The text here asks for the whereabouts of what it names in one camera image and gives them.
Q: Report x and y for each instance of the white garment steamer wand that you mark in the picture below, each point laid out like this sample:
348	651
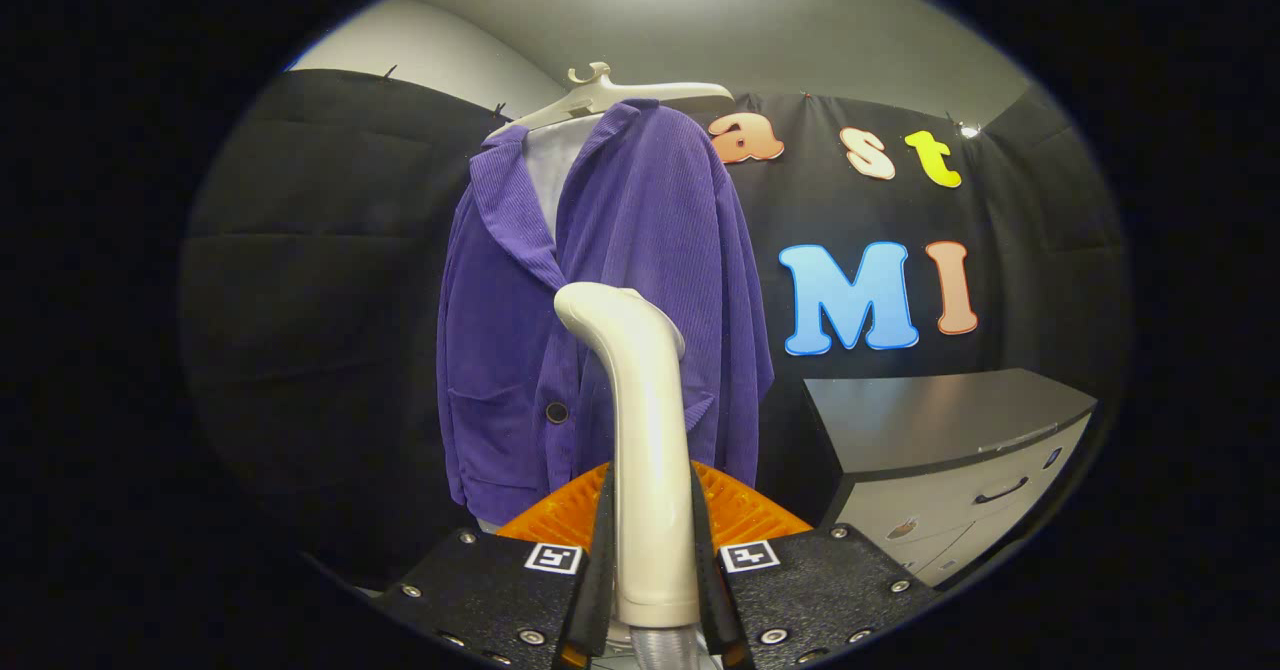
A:
645	430

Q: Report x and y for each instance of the white plastic clothes hanger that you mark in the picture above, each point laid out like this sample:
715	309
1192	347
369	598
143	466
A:
600	100

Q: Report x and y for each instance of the grey cabinet with dark top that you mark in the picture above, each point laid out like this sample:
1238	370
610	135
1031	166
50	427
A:
930	420

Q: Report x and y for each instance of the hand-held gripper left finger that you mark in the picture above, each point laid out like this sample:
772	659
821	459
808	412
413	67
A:
597	570

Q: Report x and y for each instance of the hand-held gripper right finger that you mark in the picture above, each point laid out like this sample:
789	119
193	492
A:
708	580

